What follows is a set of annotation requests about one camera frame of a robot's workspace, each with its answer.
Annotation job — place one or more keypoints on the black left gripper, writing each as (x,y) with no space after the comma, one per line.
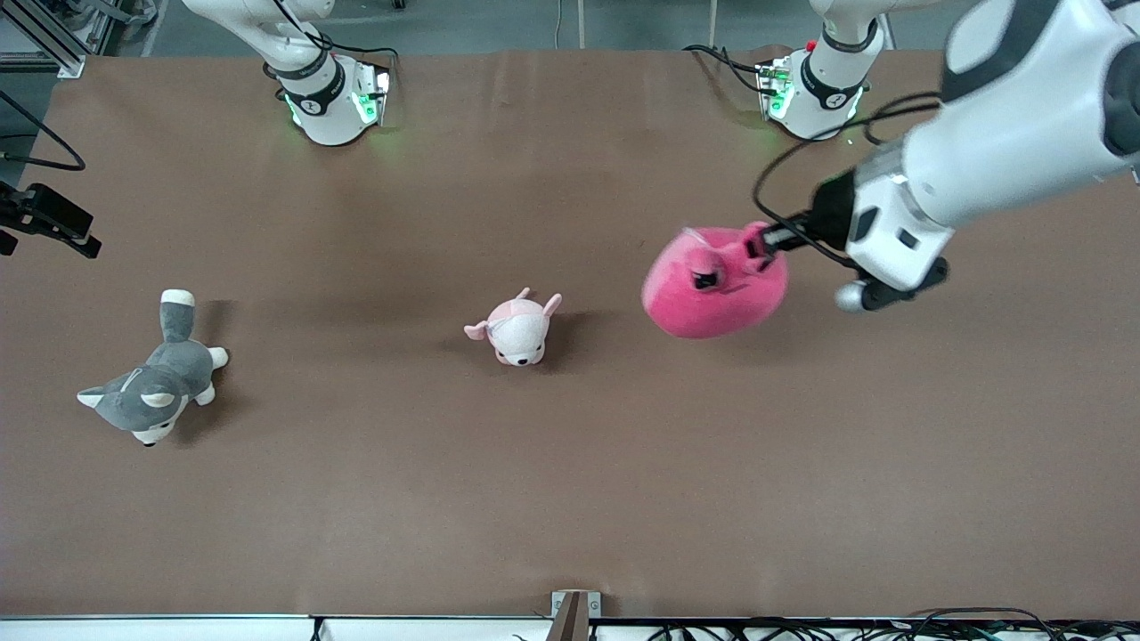
(830,216)

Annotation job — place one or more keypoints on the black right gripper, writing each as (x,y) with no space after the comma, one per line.
(52,216)

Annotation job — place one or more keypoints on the hot pink round plush toy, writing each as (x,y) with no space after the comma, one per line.
(704,307)

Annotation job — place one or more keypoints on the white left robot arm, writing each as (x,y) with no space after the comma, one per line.
(1024,133)

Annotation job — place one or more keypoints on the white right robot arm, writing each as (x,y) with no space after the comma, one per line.
(329,116)

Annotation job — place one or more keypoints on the grey white husky plush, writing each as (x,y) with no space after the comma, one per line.
(151,392)

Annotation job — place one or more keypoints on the pale pink small plush dog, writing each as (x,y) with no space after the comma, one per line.
(517,334)

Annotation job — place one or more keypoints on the large table cover mat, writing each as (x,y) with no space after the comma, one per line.
(570,490)

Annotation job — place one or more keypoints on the aluminium frame post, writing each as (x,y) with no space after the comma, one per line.
(49,40)

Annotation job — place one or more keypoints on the white table edge rail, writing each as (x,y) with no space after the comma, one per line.
(160,628)

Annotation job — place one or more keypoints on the grey metal table bracket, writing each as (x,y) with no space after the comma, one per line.
(574,614)

